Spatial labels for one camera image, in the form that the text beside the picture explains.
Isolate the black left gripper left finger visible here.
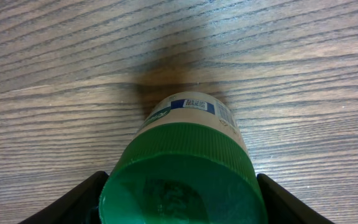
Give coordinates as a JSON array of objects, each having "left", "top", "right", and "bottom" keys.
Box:
[{"left": 20, "top": 171, "right": 109, "bottom": 224}]

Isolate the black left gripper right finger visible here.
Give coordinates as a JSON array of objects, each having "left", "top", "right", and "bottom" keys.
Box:
[{"left": 257, "top": 174, "right": 334, "bottom": 224}]

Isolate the green lid jar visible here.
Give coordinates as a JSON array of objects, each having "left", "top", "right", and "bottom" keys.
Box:
[{"left": 99, "top": 91, "right": 268, "bottom": 224}]

